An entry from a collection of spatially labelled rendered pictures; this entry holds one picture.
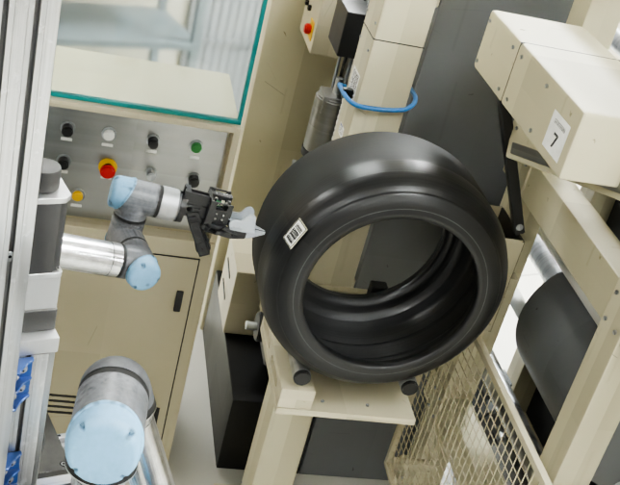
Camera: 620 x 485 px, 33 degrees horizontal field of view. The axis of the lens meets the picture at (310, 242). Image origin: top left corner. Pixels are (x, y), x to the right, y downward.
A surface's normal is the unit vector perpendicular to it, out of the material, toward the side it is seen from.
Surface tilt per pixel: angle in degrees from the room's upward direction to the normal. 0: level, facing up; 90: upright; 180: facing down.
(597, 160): 90
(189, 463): 0
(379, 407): 0
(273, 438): 90
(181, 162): 90
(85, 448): 82
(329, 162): 37
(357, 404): 0
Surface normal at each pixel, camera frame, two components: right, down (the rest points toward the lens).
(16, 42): 0.46, 0.52
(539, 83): -0.96, -0.12
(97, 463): 0.07, 0.38
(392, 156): 0.07, -0.86
